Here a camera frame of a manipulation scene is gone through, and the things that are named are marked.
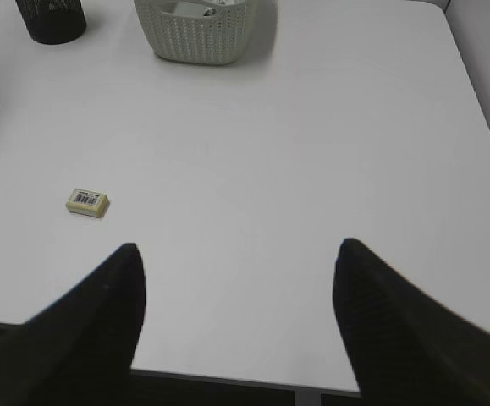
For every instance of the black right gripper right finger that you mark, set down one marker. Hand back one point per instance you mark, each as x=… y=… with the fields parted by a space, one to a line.
x=404 y=347

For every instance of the yellow eraser barcode right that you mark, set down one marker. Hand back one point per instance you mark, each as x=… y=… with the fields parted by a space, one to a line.
x=87 y=203

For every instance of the pale green woven plastic basket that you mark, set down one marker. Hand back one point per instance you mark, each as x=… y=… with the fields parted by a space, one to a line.
x=210 y=33

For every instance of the black mesh pen holder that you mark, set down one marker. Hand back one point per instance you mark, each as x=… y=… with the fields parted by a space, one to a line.
x=53 y=22

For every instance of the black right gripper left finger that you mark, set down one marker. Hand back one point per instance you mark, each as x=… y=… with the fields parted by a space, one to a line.
x=79 y=350

